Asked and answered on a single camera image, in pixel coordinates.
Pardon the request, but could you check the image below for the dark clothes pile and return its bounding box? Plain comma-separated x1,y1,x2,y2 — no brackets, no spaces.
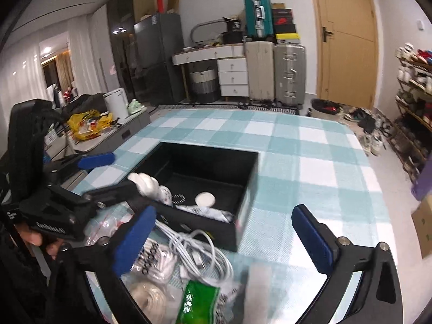
62,93,109,117

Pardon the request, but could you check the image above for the wooden shoe rack with shoes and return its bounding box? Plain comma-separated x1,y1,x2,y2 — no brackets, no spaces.
393,44,432,183

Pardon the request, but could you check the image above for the grey refrigerator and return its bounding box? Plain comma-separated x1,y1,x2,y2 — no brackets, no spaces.
133,13,186,103

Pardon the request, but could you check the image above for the white round item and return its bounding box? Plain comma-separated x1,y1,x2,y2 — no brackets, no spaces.
196,192,217,208

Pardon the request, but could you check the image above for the brown cardboard box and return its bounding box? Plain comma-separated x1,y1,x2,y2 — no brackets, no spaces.
411,194,432,259

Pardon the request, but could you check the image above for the grey low cabinet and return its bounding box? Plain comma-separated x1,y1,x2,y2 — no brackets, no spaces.
44,106,152,190

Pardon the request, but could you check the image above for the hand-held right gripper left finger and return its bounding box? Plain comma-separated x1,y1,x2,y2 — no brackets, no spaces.
50,205,157,324

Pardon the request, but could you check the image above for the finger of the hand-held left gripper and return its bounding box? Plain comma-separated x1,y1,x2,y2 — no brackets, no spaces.
44,153,116,178
83,180,140,207

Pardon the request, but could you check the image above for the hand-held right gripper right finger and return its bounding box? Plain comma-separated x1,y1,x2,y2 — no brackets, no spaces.
291,204,404,324

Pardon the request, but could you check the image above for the white cable bundle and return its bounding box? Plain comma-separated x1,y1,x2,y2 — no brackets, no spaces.
157,221,235,281

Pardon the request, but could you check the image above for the white bin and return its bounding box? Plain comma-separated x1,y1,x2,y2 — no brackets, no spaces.
103,88,129,119

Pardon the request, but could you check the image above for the white desk with drawers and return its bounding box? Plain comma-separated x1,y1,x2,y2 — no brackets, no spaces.
172,44,250,103

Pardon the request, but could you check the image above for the pale green bag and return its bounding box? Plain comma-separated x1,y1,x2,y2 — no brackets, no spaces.
127,99,147,113

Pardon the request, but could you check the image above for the white sheer curtain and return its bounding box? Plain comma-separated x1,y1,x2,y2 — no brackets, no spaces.
66,7,112,98
0,45,51,132

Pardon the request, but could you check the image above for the clear zip bag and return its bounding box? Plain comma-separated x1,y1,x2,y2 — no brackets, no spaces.
83,206,136,244

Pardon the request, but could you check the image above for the dark wardrobe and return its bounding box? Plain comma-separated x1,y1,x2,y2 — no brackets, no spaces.
107,0,156,98

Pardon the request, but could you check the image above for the black cardboard box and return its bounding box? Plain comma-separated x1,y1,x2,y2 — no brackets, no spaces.
126,142,260,253

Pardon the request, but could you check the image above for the white plastic packet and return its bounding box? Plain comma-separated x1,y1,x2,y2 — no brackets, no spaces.
175,204,237,223

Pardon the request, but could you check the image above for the beige suitcase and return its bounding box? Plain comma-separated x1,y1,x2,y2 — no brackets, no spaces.
244,40,275,105

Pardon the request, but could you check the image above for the yellow black shoe box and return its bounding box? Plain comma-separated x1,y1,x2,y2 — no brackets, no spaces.
275,33,301,45

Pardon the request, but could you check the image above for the grey white laundry basket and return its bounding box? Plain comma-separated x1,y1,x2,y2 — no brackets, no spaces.
188,68,221,103

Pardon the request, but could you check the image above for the wooden door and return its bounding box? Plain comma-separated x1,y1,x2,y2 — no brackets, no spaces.
309,0,379,109

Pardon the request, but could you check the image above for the cream braided cable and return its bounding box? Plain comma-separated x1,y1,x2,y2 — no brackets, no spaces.
130,282,169,318

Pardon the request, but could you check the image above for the person's left forearm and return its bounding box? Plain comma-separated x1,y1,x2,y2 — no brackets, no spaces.
0,223,58,324

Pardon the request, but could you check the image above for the green packet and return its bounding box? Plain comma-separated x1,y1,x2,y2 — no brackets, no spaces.
175,280,221,324

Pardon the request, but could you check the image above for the white fluffy toy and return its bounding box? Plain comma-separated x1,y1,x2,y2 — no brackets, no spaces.
127,172,173,207

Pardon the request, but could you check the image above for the person's left hand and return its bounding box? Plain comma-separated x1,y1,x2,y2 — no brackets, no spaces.
15,221,61,260

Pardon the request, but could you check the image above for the teal suitcase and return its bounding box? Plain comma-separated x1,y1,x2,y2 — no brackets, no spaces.
244,0,273,39

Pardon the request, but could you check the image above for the purple bag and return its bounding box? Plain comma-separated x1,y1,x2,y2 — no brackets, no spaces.
411,160,432,203

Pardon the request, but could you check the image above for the yellow plastic bag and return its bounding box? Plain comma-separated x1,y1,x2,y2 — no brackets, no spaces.
67,110,113,140

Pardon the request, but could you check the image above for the clear bag with black print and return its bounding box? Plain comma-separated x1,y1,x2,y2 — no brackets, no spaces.
130,236,178,277

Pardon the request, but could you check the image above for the pile of shoes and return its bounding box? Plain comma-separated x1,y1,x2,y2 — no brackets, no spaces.
341,106,394,157

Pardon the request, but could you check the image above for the silver metal frame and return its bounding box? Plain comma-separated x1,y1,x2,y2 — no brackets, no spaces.
191,20,225,46

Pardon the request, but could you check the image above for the silver suitcase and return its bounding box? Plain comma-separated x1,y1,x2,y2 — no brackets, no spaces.
273,44,307,107

